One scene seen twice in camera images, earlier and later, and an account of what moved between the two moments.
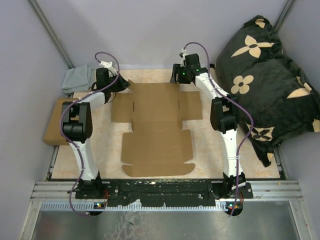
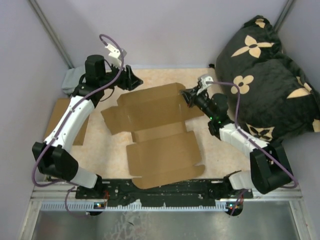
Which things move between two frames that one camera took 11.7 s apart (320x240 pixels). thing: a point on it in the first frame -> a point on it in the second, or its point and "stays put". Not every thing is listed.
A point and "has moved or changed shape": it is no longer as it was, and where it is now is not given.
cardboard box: x=157 y=145 has moved or changed shape
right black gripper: x=176 y=70 -> x=189 y=96
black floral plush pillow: x=274 y=94 stays put
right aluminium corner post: x=284 y=15 stays put
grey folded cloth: x=79 y=79 stays put
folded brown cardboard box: x=53 y=134 stays put
